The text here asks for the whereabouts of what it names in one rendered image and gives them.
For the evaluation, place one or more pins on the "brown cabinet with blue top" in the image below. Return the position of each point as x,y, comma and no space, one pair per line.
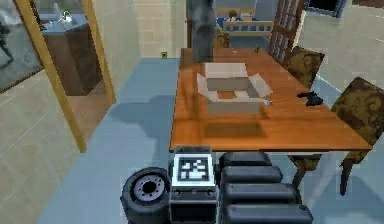
71,56

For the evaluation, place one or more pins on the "dark framed window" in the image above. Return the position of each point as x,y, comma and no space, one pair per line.
325,6

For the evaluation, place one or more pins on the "white slatted bed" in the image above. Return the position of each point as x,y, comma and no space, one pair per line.
248,26

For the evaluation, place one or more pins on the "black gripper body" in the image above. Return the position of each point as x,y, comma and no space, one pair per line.
146,196

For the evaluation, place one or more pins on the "brown wooden dining table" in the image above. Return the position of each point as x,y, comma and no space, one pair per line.
233,133

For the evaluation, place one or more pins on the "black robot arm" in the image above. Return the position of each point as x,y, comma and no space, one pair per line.
193,173

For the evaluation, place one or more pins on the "brown paned room door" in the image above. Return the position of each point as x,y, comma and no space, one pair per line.
283,30

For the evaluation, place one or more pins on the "small black object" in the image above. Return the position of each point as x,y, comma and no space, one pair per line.
311,98

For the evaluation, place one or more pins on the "brown patterned dining chair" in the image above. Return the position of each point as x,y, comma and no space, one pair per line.
221,40
360,110
303,65

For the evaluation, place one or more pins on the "open white cardboard box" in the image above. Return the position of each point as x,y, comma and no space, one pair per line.
230,90

